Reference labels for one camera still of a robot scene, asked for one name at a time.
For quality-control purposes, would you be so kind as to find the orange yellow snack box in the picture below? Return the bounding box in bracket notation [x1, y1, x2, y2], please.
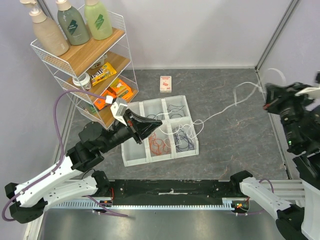
[108, 77, 134, 102]

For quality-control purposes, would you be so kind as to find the beige pump bottle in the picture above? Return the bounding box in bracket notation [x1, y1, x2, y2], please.
[20, 0, 69, 57]

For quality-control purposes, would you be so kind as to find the white paper cup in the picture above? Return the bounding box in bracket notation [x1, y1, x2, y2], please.
[72, 72, 92, 91]

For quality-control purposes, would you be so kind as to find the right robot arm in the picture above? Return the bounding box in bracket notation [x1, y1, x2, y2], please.
[229, 82, 320, 240]

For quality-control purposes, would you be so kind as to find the white compartment tray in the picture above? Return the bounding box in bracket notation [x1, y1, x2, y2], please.
[121, 95, 200, 167]

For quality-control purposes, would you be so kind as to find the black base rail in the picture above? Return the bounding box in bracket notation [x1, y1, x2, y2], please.
[92, 179, 247, 205]

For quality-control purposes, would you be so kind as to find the light green pump bottle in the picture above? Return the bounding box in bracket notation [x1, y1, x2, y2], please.
[84, 0, 113, 40]

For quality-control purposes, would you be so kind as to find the white sponge box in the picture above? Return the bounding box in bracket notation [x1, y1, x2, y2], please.
[159, 76, 172, 93]

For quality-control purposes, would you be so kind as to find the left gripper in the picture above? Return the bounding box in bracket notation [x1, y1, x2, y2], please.
[99, 108, 163, 154]

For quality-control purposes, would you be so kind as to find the yellow candy bag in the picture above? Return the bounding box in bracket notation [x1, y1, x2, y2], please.
[90, 62, 117, 86]

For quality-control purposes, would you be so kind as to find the white wire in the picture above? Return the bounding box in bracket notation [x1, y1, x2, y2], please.
[156, 67, 286, 141]

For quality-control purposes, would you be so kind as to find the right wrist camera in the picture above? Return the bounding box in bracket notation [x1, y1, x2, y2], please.
[295, 71, 320, 99]

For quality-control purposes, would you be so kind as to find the orange wire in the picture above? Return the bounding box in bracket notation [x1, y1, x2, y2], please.
[147, 131, 172, 157]

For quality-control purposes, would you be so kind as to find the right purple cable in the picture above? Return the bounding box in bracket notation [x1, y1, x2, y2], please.
[234, 178, 276, 216]

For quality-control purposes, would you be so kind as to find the black wire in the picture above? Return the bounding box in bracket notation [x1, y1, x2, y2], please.
[166, 103, 187, 118]

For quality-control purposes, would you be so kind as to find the dark green pump bottle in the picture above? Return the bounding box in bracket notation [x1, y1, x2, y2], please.
[56, 0, 90, 46]

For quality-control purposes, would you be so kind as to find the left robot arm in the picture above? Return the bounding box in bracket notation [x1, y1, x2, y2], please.
[2, 109, 163, 224]

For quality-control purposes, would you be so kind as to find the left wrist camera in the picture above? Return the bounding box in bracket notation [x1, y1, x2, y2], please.
[105, 95, 128, 126]

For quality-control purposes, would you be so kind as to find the white wire shelf rack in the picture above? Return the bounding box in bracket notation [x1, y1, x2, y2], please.
[29, 3, 140, 130]

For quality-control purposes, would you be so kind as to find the white tub on shelf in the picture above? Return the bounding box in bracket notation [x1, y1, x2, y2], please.
[90, 54, 108, 70]

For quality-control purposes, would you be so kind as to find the slotted cable duct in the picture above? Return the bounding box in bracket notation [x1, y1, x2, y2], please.
[53, 198, 235, 211]

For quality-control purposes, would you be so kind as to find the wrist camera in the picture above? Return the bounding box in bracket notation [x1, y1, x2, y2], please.
[105, 95, 128, 126]
[295, 71, 320, 99]

